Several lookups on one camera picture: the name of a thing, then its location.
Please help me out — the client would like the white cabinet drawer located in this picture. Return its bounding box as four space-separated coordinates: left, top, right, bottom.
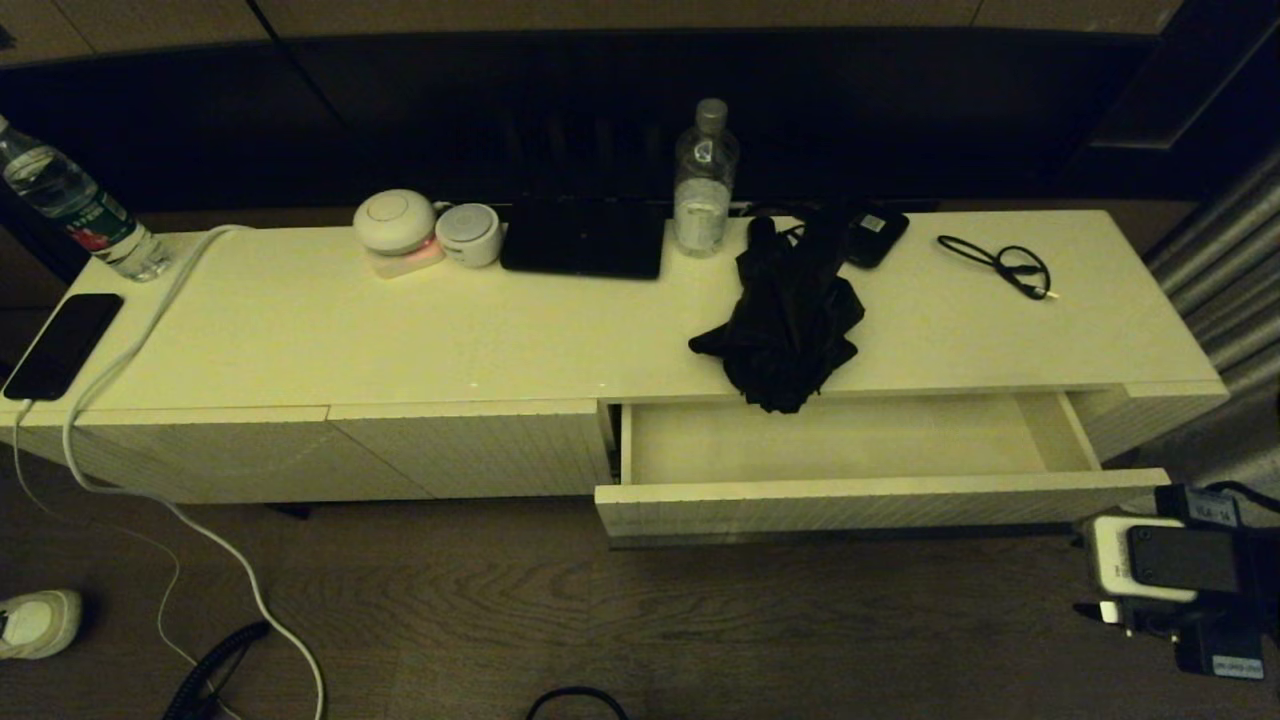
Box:
596 390 1171 549

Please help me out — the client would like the black umbrella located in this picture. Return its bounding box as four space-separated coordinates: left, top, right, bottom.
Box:
688 213 866 415

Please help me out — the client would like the white low cabinet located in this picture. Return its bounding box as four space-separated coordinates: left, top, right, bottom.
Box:
0 208 1229 521

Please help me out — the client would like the small black labelled device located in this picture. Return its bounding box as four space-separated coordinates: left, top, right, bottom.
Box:
838 205 911 269

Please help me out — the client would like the clear bottle with grey cap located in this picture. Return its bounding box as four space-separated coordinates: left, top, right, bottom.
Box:
672 97 742 259

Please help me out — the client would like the black flat tablet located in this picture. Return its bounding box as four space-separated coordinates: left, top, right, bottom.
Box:
500 193 667 280

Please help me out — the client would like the small white round speaker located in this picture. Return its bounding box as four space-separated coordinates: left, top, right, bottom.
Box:
435 203 504 268

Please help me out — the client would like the white dome-shaped device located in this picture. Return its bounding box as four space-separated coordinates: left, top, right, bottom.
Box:
352 189 439 255

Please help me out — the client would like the white sneaker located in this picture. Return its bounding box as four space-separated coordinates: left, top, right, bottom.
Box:
0 589 83 661

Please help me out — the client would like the black smartphone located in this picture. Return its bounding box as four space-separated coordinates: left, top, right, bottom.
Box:
2 292 126 401

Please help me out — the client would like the water bottle with green label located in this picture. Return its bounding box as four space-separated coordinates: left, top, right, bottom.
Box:
0 112 179 282

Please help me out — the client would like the black audio cable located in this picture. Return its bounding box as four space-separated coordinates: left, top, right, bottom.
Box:
937 234 1059 301

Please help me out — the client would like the dark grey door frame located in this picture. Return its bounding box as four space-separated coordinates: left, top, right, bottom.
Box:
1088 0 1280 153

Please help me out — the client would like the black cable loop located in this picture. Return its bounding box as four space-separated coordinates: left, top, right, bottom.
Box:
525 686 631 720

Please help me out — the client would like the thick white cable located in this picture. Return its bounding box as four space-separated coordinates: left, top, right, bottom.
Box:
62 224 327 720

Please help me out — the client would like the black coiled cable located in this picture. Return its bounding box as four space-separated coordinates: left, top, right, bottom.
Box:
163 622 273 720

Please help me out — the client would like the thin white charging cable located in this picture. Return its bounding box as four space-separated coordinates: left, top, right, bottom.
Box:
12 400 243 720

